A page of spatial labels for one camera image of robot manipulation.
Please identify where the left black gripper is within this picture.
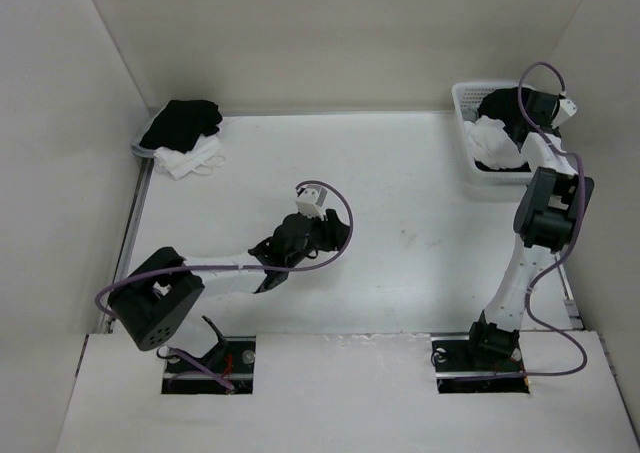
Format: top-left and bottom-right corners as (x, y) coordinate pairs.
(286, 208), (351, 269)

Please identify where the white tank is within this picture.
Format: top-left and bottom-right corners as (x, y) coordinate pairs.
(153, 135), (226, 180)
(464, 116), (526, 170)

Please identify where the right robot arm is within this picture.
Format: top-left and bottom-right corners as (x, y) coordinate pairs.
(463, 86), (594, 369)

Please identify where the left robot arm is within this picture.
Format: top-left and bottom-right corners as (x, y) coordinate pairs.
(107, 209), (352, 372)

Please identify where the black tank top in basket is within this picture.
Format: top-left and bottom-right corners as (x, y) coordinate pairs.
(478, 87), (523, 147)

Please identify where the folded white tank top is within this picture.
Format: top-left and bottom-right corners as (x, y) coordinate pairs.
(153, 135), (226, 180)

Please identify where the folded black tank top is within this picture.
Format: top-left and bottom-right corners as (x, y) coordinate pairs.
(136, 100), (223, 153)

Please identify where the grey folded cloth under stack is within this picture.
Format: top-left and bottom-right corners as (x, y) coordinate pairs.
(131, 121), (155, 158)

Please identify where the white plastic basket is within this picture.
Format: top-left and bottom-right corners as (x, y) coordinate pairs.
(451, 80), (533, 186)

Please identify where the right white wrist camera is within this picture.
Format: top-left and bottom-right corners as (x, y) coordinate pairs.
(551, 95), (578, 128)

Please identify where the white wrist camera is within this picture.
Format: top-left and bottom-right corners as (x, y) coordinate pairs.
(295, 184), (327, 219)
(551, 95), (578, 128)

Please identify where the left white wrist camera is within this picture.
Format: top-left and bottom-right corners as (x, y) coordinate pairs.
(295, 184), (327, 219)

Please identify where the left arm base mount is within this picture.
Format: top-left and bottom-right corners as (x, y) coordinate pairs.
(156, 336), (257, 396)

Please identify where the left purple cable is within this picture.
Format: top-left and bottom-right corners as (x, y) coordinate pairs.
(94, 180), (354, 393)

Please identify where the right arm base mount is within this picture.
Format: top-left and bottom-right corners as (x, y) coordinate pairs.
(430, 334), (530, 394)

